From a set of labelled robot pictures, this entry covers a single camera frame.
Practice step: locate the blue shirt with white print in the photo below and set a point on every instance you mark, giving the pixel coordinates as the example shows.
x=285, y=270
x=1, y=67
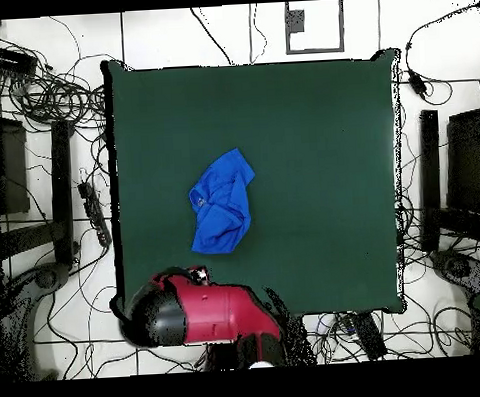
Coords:
x=220, y=211

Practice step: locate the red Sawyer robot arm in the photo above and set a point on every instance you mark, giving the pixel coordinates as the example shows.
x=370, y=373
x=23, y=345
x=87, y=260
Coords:
x=222, y=315

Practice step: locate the dark green table cloth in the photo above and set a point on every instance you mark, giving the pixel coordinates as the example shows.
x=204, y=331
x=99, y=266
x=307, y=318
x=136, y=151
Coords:
x=301, y=143

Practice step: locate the long black power strip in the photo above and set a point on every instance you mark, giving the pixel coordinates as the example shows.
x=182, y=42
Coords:
x=94, y=212

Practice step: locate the black stand with dark panel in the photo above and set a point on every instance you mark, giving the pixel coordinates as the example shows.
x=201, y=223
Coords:
x=429, y=156
x=60, y=176

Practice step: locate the wide black power strip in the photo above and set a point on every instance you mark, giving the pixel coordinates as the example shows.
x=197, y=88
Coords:
x=367, y=336

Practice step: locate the dark grey stand foot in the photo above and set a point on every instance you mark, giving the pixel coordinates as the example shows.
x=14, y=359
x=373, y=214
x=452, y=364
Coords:
x=48, y=278
x=456, y=267

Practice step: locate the black power adapter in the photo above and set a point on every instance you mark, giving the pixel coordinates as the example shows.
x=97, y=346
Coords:
x=417, y=83

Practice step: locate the black box device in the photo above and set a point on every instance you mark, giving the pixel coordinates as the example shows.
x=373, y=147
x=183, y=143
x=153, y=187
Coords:
x=10, y=60

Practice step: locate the grey square floor frame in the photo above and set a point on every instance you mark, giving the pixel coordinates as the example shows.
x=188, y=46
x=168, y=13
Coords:
x=295, y=21

